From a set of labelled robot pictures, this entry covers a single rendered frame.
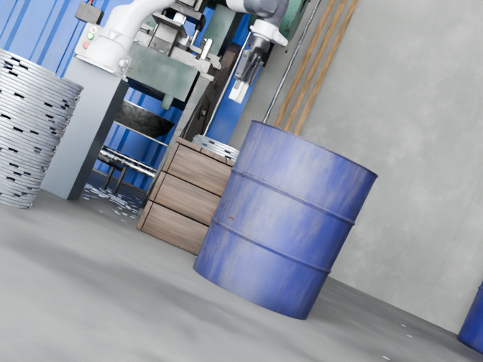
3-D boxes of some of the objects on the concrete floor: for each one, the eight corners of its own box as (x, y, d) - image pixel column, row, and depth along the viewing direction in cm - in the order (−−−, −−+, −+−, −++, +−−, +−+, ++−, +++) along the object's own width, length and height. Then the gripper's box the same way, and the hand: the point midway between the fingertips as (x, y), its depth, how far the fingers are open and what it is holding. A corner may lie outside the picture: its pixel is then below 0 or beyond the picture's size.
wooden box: (236, 273, 278) (277, 181, 278) (135, 228, 277) (177, 136, 277) (233, 260, 318) (270, 179, 318) (146, 220, 317) (182, 140, 317)
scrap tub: (318, 333, 224) (389, 176, 224) (180, 271, 225) (251, 114, 225) (307, 310, 266) (367, 177, 266) (192, 258, 267) (251, 125, 267)
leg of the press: (160, 226, 324) (252, 22, 324) (134, 215, 324) (226, 10, 324) (181, 217, 416) (253, 58, 416) (161, 208, 416) (232, 49, 416)
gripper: (261, 43, 293) (235, 103, 293) (243, 28, 278) (215, 90, 278) (278, 49, 290) (252, 109, 290) (261, 34, 275) (233, 98, 275)
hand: (238, 91), depth 284 cm, fingers open, 3 cm apart
